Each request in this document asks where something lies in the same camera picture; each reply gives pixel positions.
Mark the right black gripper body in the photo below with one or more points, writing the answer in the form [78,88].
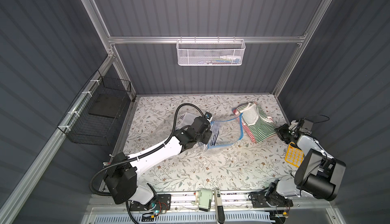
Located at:
[283,131]

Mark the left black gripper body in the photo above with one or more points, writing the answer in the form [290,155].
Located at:
[206,135]

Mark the green striped garment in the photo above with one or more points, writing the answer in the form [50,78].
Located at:
[260,124]

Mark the clear vacuum bag blue zipper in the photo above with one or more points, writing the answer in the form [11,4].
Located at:
[225,131]

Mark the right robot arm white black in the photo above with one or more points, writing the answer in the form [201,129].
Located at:
[319,175]

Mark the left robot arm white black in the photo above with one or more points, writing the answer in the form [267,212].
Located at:
[122,176]

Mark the yellow calculator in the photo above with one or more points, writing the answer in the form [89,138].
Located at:
[294,155]

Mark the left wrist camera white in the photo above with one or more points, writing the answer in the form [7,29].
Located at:
[208,116]

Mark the pale green box on rail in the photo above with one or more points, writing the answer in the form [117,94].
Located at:
[204,199]

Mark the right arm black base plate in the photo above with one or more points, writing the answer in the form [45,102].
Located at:
[262,199]

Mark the white wire wall basket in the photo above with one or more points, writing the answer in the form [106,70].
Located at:
[206,52]

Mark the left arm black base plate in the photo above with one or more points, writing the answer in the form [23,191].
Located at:
[162,202]

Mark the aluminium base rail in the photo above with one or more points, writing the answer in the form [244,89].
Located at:
[238,209]

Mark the black handle on rail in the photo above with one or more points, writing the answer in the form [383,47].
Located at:
[219,211]

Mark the black wire wall basket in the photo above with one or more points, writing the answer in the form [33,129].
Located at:
[100,115]

